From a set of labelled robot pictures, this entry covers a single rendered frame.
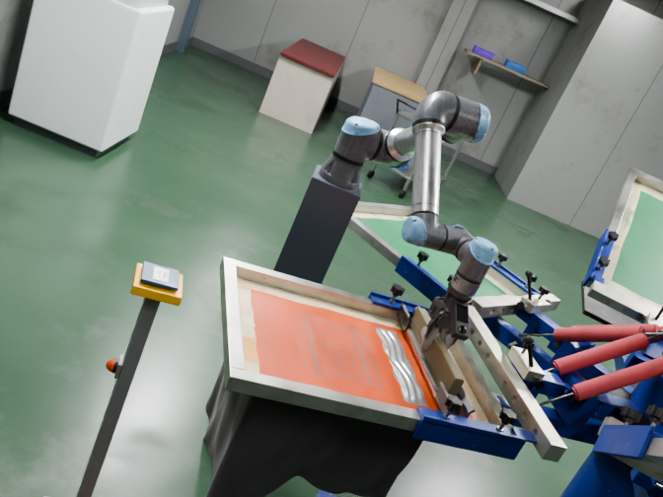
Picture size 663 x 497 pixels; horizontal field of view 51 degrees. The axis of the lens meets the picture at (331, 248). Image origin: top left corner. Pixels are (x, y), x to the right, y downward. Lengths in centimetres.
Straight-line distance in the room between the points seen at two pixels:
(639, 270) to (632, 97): 645
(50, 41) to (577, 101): 640
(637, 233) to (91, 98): 356
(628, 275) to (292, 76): 562
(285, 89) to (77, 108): 348
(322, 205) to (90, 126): 299
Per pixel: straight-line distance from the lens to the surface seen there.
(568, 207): 968
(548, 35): 1040
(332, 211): 241
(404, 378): 194
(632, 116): 959
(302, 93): 811
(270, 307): 198
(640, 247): 330
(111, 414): 216
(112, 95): 505
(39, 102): 527
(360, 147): 238
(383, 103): 862
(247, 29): 1036
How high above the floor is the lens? 187
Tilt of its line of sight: 21 degrees down
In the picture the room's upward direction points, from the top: 24 degrees clockwise
